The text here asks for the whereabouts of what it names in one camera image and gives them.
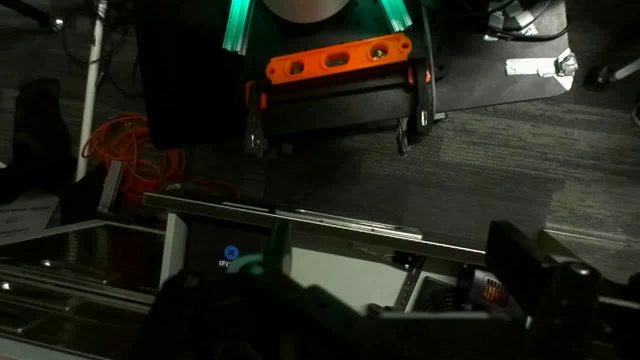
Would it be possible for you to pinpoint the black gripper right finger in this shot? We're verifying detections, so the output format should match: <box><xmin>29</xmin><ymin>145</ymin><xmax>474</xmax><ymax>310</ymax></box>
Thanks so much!
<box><xmin>486</xmin><ymin>217</ymin><xmax>640</xmax><ymax>360</ymax></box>

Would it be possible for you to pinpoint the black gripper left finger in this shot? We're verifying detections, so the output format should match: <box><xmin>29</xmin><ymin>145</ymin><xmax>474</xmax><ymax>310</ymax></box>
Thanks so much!
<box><xmin>136</xmin><ymin>217</ymin><xmax>376</xmax><ymax>360</ymax></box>

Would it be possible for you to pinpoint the grey metal tool drawer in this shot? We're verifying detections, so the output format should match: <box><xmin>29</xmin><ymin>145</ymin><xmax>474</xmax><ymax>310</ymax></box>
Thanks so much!
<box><xmin>141</xmin><ymin>190</ymin><xmax>640</xmax><ymax>360</ymax></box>

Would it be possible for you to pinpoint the black tool orange label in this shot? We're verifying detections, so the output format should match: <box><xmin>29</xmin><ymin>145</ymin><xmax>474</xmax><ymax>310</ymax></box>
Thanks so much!
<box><xmin>458</xmin><ymin>266</ymin><xmax>529</xmax><ymax>319</ymax></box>

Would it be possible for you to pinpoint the white power adapter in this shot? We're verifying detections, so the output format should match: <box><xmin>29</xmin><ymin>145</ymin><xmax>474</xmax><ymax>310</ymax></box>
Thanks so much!
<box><xmin>504</xmin><ymin>48</ymin><xmax>579</xmax><ymax>91</ymax></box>

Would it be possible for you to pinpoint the black floor mat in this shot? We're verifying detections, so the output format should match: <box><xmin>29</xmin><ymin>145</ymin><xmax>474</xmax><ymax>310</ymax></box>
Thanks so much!
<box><xmin>426</xmin><ymin>0</ymin><xmax>575</xmax><ymax>113</ymax></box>

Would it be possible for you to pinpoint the orange spirit level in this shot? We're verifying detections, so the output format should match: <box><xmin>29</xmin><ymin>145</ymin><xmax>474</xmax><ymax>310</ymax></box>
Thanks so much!
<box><xmin>264</xmin><ymin>34</ymin><xmax>415</xmax><ymax>87</ymax></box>

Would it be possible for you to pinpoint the white pole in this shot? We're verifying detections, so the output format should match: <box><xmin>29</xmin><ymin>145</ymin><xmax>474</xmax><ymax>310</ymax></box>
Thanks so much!
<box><xmin>73</xmin><ymin>0</ymin><xmax>109</xmax><ymax>183</ymax></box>

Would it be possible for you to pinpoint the black bag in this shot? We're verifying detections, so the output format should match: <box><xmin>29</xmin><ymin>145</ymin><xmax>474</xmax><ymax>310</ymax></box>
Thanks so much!
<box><xmin>7</xmin><ymin>77</ymin><xmax>75</xmax><ymax>206</ymax></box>

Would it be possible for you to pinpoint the orange extension cord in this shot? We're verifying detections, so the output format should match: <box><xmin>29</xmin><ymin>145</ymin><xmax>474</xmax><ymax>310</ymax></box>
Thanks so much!
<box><xmin>80</xmin><ymin>111</ymin><xmax>191</xmax><ymax>206</ymax></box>

